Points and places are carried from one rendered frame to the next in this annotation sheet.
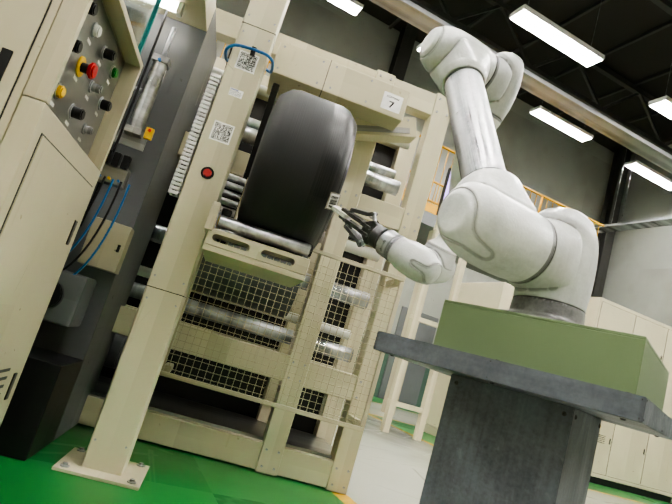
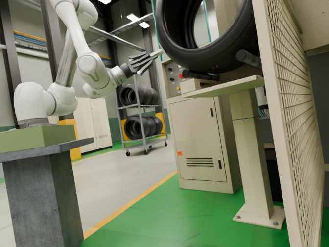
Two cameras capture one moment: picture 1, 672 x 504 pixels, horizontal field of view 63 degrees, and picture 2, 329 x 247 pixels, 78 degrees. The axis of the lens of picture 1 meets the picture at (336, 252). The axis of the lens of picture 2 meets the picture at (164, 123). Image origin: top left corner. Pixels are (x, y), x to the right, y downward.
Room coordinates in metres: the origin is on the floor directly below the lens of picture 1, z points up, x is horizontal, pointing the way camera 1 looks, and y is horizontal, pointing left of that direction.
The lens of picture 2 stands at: (2.60, -0.70, 0.68)
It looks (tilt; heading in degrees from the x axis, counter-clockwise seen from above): 0 degrees down; 139
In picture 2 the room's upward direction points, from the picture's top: 9 degrees counter-clockwise
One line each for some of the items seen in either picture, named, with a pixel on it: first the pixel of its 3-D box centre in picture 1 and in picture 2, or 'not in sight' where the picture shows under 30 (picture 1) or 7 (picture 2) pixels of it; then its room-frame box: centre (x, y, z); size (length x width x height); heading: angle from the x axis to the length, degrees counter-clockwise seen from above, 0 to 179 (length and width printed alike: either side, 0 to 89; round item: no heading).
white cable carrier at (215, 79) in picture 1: (196, 135); not in sight; (1.92, 0.61, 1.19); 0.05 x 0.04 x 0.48; 9
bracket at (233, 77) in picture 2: (214, 225); (237, 72); (2.00, 0.46, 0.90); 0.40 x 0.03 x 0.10; 9
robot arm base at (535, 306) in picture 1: (548, 321); (32, 124); (1.20, -0.50, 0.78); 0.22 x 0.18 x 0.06; 135
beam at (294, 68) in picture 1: (336, 92); not in sight; (2.34, 0.21, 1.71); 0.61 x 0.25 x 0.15; 99
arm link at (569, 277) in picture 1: (555, 257); (32, 101); (1.18, -0.47, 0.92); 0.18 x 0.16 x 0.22; 116
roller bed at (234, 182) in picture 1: (216, 205); (312, 20); (2.37, 0.56, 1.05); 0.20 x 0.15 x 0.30; 99
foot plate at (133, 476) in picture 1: (105, 465); (260, 212); (1.97, 0.53, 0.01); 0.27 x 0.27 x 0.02; 9
